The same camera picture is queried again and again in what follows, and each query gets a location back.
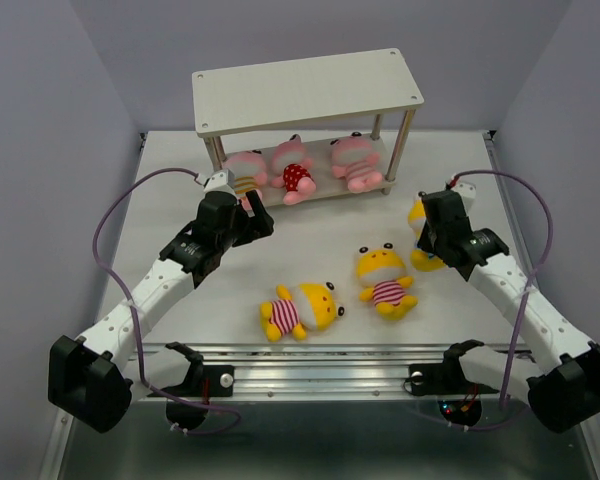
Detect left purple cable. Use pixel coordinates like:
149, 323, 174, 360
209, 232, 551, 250
92, 168, 242, 436

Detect white two-tier shelf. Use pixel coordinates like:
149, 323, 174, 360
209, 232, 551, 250
192, 48, 424, 206

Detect pink frog orange-striped shirt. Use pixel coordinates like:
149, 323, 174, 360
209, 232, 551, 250
223, 150, 268, 211

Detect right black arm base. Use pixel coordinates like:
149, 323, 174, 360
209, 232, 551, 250
403, 340, 496, 431

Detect aluminium mounting rail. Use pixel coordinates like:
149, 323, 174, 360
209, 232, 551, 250
62, 130, 592, 401

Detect yellow frog blue-striped shirt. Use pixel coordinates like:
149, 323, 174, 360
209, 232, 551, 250
407, 196, 445, 272

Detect yellow frog lying sideways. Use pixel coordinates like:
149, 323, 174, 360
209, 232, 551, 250
259, 282, 346, 342

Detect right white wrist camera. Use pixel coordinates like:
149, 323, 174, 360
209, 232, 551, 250
446, 179, 477, 213

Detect pink frog pink-striped shirt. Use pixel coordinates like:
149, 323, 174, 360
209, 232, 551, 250
330, 132, 383, 194

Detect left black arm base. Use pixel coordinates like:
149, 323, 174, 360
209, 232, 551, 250
146, 342, 235, 399

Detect pink frog red polka-dot shirt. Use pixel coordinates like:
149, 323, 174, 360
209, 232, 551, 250
271, 134, 317, 206

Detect yellow frog red-striped shirt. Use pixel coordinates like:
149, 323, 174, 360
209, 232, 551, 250
355, 242, 418, 321

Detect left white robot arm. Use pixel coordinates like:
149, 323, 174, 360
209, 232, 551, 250
48, 191, 274, 433

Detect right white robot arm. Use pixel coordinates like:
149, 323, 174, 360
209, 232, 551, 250
413, 189, 600, 433

